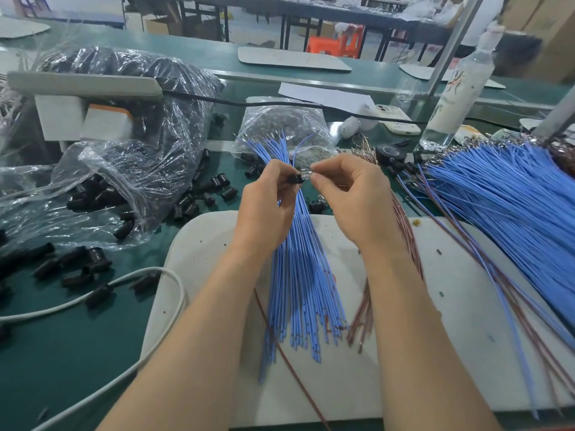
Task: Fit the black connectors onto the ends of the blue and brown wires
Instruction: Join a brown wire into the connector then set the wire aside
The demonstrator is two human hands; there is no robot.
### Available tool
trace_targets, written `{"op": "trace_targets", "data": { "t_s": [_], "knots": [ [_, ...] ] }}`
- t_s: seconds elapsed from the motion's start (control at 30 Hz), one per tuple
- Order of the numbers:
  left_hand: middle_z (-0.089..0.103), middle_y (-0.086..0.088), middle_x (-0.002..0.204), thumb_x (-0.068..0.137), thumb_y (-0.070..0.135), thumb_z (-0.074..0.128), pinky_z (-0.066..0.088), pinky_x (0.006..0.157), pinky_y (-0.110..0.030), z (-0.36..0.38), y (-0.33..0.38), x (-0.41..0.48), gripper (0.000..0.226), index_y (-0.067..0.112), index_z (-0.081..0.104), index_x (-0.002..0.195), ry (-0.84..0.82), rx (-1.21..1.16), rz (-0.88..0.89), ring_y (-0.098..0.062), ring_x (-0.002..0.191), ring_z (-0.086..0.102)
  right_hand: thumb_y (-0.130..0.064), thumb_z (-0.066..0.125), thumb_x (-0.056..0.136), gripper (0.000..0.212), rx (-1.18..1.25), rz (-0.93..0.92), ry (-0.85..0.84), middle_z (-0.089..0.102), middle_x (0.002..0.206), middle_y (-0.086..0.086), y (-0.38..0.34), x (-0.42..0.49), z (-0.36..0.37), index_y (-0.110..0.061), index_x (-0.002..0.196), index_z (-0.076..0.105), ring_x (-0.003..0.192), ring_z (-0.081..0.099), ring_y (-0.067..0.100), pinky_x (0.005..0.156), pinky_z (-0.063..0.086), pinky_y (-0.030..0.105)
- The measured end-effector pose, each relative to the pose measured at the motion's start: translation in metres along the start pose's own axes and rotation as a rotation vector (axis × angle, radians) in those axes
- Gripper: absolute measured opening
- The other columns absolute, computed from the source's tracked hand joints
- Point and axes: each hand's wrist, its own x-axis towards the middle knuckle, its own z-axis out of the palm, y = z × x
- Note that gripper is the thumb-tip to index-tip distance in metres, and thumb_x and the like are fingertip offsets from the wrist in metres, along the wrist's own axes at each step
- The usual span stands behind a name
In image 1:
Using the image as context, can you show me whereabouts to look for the person's left hand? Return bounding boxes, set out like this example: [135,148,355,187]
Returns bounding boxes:
[232,159,303,259]

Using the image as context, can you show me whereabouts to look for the person's right hand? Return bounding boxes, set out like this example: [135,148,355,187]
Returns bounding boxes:
[308,154,407,254]

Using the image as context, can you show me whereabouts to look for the large blue wire pile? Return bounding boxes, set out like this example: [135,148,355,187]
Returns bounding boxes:
[415,139,575,329]

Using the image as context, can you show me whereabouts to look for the pile of black plastic caps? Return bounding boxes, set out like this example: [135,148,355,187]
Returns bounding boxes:
[0,148,329,336]

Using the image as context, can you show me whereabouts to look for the large pile of blue wires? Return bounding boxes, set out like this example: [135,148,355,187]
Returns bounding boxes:
[408,177,575,393]

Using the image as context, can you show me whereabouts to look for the person's left forearm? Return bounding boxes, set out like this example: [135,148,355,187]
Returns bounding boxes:
[97,245,282,431]

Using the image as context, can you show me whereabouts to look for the person's right forearm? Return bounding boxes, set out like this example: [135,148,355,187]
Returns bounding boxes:
[367,238,503,431]

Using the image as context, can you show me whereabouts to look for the black tape roll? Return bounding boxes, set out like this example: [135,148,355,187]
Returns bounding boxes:
[376,143,407,167]

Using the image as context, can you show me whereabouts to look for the white computer mouse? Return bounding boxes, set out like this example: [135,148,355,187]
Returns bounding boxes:
[338,116,361,140]

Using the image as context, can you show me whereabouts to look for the white flat device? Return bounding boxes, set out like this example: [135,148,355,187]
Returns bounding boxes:
[362,104,422,136]

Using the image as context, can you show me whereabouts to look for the small clear plastic bag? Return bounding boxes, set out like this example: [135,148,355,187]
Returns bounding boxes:
[234,98,336,169]

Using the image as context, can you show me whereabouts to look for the white paper sheet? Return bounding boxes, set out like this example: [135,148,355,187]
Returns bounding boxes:
[279,82,377,115]

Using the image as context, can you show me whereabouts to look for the large clear plastic bag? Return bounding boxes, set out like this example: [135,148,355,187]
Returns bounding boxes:
[0,44,226,246]

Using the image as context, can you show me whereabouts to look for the white flat tray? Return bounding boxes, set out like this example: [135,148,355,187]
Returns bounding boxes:
[399,63,507,90]
[0,17,52,40]
[237,45,352,72]

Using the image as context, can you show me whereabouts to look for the white spray bottle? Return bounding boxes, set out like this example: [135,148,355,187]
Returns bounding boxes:
[419,24,506,151]

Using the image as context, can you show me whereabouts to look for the orange plastic stool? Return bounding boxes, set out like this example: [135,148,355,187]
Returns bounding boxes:
[307,24,366,57]

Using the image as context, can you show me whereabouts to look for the white orange charger adapter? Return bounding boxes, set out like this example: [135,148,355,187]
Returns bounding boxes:
[81,104,136,142]

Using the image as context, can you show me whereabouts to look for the white work board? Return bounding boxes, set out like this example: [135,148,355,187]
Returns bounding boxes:
[141,211,575,426]

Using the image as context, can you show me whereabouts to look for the white power strip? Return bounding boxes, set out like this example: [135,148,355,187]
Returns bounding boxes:
[7,71,165,98]

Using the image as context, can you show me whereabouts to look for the cardboard boxes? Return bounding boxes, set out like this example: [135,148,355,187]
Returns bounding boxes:
[501,0,575,81]

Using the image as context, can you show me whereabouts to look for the blue table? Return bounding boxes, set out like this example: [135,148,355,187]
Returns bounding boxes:
[13,0,127,29]

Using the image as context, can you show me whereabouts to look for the black power cord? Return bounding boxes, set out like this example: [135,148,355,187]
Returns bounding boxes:
[162,89,422,131]

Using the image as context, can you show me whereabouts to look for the slanted metal frame post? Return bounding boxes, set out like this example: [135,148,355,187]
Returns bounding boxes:
[426,0,486,95]

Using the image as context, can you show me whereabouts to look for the long black-frame table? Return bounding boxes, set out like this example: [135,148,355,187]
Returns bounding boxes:
[124,0,450,59]

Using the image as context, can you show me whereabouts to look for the white charging cable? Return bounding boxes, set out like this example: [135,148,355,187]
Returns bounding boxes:
[0,266,188,431]

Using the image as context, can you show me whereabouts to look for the short metal frame post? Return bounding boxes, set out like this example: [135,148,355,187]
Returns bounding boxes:
[532,85,575,142]

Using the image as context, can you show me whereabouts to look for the bundle of stripped brown wires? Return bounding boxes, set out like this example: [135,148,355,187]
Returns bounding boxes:
[0,76,23,140]

